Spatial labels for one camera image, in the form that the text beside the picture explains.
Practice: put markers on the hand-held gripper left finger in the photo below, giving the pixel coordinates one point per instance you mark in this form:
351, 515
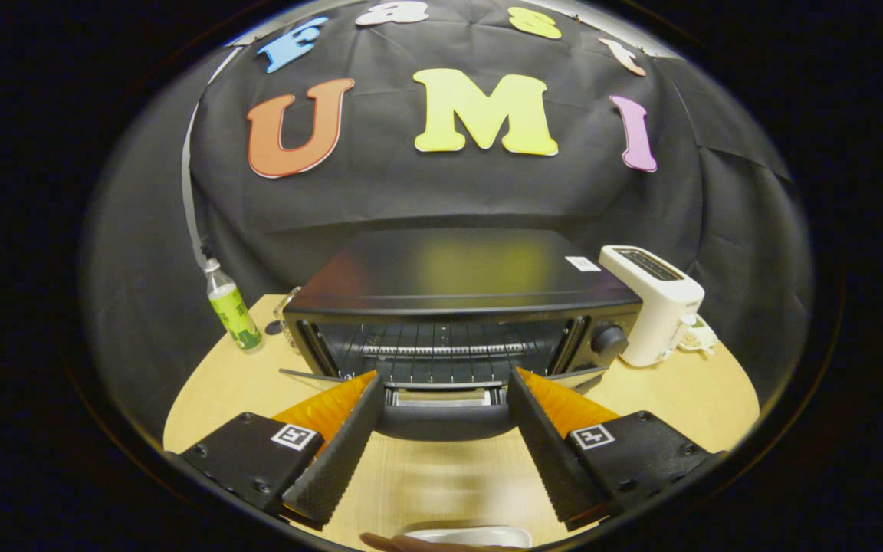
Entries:
346, 452

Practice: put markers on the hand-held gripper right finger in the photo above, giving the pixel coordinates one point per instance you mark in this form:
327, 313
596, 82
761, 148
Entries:
549, 452

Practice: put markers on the black toaster oven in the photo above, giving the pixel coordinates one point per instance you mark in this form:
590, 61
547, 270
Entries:
449, 268

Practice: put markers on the metal oven rack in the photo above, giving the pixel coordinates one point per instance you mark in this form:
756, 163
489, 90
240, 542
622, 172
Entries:
441, 349

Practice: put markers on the white pop-up toaster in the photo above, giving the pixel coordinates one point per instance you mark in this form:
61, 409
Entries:
660, 307

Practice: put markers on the white square plate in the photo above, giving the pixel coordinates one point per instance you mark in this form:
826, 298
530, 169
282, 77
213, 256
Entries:
472, 535

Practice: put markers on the green label drink bottle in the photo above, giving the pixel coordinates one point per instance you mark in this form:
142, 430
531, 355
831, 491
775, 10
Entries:
233, 314

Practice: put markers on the small white snack dish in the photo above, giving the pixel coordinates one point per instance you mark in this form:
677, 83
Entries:
698, 336

